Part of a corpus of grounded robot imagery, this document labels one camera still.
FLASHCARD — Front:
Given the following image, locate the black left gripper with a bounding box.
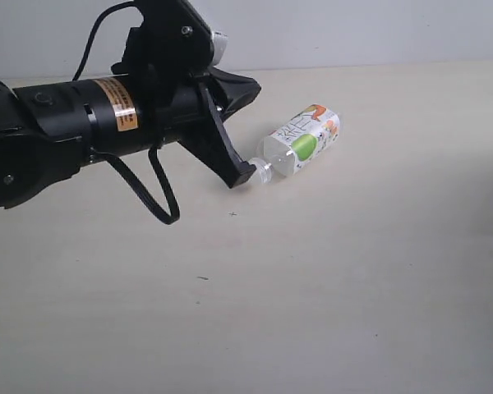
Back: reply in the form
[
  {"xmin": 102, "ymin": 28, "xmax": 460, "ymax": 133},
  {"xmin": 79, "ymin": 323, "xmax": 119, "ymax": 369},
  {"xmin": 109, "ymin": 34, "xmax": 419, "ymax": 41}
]
[{"xmin": 109, "ymin": 1, "xmax": 261, "ymax": 189}]

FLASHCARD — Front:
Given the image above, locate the white tea bottle fruit label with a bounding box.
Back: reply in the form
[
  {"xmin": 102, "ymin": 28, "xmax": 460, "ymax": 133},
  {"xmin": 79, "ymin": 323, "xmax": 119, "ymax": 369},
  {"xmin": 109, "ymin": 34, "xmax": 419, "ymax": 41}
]
[{"xmin": 249, "ymin": 104, "xmax": 341, "ymax": 185}]

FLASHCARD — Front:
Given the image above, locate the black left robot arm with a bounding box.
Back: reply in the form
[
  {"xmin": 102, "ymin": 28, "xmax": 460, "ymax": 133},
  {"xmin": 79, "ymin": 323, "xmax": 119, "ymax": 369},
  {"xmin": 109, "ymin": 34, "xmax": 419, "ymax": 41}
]
[{"xmin": 0, "ymin": 1, "xmax": 261, "ymax": 224}]

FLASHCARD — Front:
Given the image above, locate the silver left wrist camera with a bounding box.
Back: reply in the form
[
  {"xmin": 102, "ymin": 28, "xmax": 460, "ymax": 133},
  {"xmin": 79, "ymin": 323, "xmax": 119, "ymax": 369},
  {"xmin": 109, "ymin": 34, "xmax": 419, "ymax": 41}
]
[{"xmin": 210, "ymin": 30, "xmax": 228, "ymax": 66}]

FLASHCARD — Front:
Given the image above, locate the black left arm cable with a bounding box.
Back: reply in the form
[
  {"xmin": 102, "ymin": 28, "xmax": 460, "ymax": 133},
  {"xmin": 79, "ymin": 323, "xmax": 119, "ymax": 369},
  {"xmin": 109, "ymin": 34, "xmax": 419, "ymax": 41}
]
[{"xmin": 69, "ymin": 0, "xmax": 181, "ymax": 226}]

